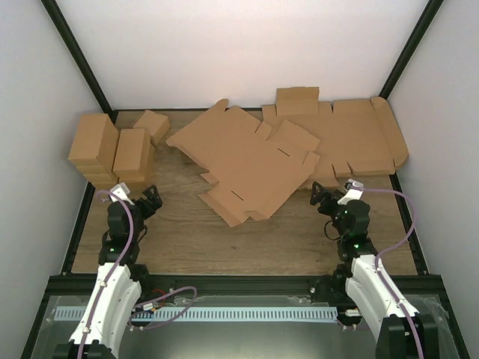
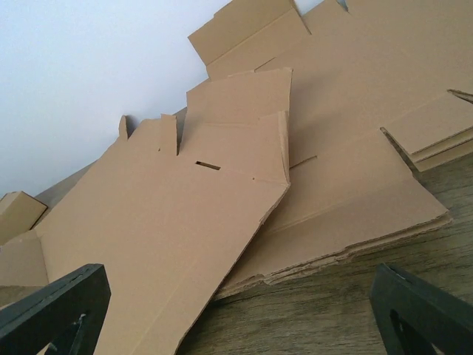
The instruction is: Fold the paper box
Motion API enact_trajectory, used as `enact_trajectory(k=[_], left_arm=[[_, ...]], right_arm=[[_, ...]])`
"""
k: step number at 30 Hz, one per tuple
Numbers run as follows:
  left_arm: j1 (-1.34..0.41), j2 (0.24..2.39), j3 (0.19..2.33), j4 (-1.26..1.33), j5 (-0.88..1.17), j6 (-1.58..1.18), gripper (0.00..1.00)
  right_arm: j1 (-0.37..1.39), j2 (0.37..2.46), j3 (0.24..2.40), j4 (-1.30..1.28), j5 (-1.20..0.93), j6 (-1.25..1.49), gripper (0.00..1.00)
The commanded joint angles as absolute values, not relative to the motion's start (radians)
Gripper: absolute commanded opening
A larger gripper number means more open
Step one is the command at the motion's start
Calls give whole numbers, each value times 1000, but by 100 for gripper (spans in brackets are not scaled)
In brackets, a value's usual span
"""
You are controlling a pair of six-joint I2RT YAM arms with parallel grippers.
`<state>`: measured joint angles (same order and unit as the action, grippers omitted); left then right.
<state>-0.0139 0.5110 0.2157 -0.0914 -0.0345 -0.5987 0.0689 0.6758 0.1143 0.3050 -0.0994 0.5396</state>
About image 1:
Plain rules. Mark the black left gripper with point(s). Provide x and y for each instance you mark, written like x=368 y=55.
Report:
x=158 y=202

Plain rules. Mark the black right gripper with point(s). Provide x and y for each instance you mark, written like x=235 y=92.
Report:
x=330 y=200

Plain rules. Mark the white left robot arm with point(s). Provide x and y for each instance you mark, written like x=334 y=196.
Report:
x=120 y=279

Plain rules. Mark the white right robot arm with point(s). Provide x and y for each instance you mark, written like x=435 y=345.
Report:
x=399 y=328

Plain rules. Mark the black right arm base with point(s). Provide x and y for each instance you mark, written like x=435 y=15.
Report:
x=331 y=289

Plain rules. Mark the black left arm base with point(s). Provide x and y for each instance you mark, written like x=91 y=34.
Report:
x=152 y=285

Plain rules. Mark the tilted small cardboard box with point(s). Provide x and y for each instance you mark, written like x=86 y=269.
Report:
x=156 y=125

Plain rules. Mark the tall folded cardboard box stack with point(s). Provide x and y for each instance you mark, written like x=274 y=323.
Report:
x=94 y=148

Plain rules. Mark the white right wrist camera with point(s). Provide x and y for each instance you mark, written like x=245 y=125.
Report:
x=354 y=191

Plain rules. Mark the light blue slotted cable duct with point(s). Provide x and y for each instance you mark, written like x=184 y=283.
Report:
x=219 y=314

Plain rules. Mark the black right frame post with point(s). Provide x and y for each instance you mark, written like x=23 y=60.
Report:
x=420 y=29

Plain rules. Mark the black frame post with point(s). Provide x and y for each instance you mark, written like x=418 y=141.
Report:
x=420 y=29
x=64 y=30

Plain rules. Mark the black left frame post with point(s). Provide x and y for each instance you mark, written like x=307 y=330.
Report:
x=64 y=30

